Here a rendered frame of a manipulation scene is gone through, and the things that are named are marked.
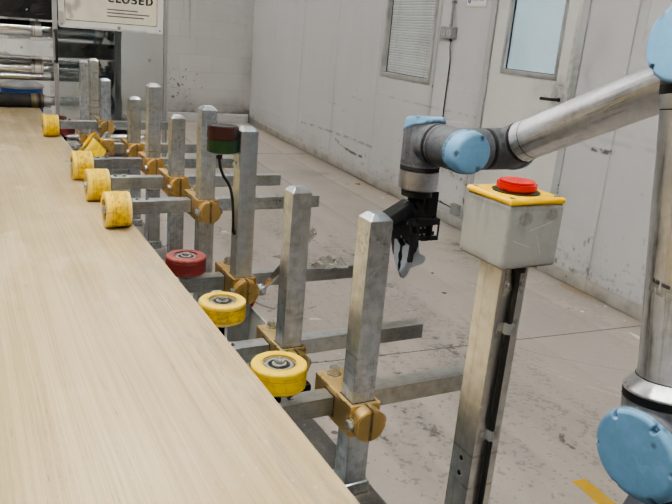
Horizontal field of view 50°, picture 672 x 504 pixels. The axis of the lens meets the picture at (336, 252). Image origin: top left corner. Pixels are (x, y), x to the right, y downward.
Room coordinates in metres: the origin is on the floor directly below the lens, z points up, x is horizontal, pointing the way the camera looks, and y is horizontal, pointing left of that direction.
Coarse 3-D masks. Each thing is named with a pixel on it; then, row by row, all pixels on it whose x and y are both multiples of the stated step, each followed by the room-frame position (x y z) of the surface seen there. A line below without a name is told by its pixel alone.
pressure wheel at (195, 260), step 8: (168, 256) 1.34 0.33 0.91; (176, 256) 1.35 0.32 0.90; (184, 256) 1.35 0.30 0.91; (192, 256) 1.36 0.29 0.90; (200, 256) 1.35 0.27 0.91; (168, 264) 1.33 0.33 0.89; (176, 264) 1.32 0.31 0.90; (184, 264) 1.32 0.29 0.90; (192, 264) 1.32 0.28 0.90; (200, 264) 1.33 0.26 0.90; (176, 272) 1.32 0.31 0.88; (184, 272) 1.32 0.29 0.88; (192, 272) 1.32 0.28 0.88; (200, 272) 1.34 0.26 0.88
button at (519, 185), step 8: (504, 176) 0.72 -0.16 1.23; (496, 184) 0.70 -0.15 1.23; (504, 184) 0.69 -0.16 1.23; (512, 184) 0.69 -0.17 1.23; (520, 184) 0.68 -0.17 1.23; (528, 184) 0.69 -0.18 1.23; (536, 184) 0.70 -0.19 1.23; (512, 192) 0.69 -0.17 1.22; (520, 192) 0.68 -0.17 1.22; (528, 192) 0.69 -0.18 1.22
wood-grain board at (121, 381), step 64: (0, 128) 2.71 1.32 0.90; (0, 192) 1.75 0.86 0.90; (64, 192) 1.80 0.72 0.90; (0, 256) 1.27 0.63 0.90; (64, 256) 1.30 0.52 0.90; (128, 256) 1.33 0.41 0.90; (0, 320) 0.99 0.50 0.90; (64, 320) 1.01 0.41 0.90; (128, 320) 1.03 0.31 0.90; (192, 320) 1.05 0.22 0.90; (0, 384) 0.80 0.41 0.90; (64, 384) 0.81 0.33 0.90; (128, 384) 0.82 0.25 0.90; (192, 384) 0.84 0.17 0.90; (256, 384) 0.85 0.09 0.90; (0, 448) 0.66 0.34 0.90; (64, 448) 0.67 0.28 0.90; (128, 448) 0.68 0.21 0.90; (192, 448) 0.69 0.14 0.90; (256, 448) 0.70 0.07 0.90
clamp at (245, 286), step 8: (216, 264) 1.43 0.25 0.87; (224, 264) 1.42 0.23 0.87; (224, 272) 1.38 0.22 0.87; (224, 280) 1.38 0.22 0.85; (232, 280) 1.34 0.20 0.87; (240, 280) 1.34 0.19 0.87; (248, 280) 1.34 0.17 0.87; (224, 288) 1.38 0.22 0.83; (232, 288) 1.33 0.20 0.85; (240, 288) 1.32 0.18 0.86; (248, 288) 1.33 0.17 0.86; (256, 288) 1.34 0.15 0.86; (248, 296) 1.33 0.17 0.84; (256, 296) 1.34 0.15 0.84; (248, 304) 1.33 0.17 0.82
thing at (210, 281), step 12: (348, 264) 1.53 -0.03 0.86; (204, 276) 1.37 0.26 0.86; (216, 276) 1.37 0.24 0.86; (264, 276) 1.42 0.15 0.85; (312, 276) 1.48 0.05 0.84; (324, 276) 1.49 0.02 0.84; (336, 276) 1.50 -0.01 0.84; (348, 276) 1.52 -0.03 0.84; (192, 288) 1.35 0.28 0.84; (204, 288) 1.36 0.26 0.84; (216, 288) 1.37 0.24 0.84
